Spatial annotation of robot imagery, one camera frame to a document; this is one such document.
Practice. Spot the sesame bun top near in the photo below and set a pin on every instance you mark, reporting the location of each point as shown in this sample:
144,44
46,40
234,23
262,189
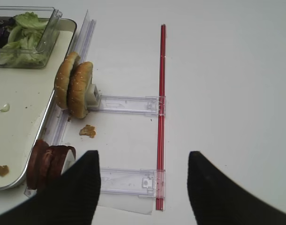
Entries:
78,84

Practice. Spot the clear right pusher track far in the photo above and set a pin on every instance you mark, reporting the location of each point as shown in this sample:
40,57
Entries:
149,106

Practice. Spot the clear right pusher track near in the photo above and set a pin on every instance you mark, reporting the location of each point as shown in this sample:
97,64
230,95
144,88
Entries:
142,183

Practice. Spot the food crumb on table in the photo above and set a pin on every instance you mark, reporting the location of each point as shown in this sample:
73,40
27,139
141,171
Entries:
88,130

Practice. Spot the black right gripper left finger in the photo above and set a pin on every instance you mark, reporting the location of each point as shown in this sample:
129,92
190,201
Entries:
70,200

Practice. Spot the small lettuce scrap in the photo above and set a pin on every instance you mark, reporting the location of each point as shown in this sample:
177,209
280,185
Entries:
5,108

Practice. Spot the clear plastic salad container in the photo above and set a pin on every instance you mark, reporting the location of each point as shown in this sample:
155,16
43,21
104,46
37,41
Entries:
50,34

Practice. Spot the sauce blob on tray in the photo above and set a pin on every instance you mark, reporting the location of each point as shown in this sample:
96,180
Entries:
4,170

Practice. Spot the white right far pusher block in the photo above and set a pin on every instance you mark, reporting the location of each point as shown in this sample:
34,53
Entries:
92,97

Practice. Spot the green lettuce in container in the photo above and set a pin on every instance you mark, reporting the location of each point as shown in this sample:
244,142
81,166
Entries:
23,40

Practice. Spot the purple cabbage in container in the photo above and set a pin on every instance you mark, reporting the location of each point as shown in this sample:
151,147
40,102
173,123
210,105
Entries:
4,30

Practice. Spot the sesame bun top far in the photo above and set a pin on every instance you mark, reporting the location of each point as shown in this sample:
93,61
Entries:
61,81

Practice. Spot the metal serving tray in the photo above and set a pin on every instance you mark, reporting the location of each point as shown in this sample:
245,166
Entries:
30,95

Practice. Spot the sesame bun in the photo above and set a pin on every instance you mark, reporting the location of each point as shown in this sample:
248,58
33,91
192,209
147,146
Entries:
61,81
78,84

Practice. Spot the meat patty slice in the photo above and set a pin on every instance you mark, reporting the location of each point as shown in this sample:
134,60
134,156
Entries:
37,152
45,166
59,155

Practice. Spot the red rod right side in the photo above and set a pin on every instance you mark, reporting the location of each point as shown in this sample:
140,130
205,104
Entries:
161,119

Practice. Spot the clear pusher track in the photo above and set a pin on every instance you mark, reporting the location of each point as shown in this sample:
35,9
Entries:
142,183
149,106

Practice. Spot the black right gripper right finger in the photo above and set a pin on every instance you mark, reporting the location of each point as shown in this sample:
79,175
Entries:
217,200

